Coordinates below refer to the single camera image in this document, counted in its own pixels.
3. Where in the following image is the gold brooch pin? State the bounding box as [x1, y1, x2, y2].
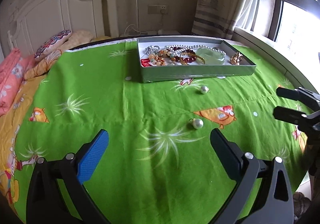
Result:
[229, 52, 243, 65]

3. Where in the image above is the pearl drop earring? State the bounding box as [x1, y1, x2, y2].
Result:
[189, 118, 204, 129]
[200, 86, 210, 94]

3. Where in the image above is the pale green jade bangle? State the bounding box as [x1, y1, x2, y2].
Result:
[196, 47, 225, 65]

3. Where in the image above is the multicolour stone bead bracelet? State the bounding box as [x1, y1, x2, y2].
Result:
[149, 49, 180, 66]

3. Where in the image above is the silver rhinestone brooch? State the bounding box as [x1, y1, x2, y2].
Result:
[145, 45, 160, 55]

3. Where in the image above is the dark red bead bracelet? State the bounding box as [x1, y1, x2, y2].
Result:
[170, 46, 198, 63]

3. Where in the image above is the large gold bangle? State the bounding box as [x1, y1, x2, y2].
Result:
[179, 52, 206, 64]

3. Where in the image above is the gloved right hand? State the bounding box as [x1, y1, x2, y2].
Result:
[293, 144, 319, 223]

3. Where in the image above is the green cartoon bed sheet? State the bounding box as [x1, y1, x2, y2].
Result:
[15, 42, 305, 223]

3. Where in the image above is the grey shallow cardboard tray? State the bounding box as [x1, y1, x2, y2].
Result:
[137, 35, 256, 83]

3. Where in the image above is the yellow beige pillow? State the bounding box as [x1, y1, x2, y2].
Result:
[24, 30, 94, 80]

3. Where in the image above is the pink folded quilt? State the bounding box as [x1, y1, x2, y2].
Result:
[0, 48, 35, 116]

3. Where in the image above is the patterned embroidered pillow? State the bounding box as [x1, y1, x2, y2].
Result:
[34, 30, 72, 61]

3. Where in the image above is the white bed headboard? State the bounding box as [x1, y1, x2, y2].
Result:
[7, 0, 119, 56]

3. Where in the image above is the wall power socket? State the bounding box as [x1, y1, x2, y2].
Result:
[148, 4, 169, 15]

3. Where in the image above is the white charging cable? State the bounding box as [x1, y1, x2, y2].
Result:
[124, 0, 166, 37]

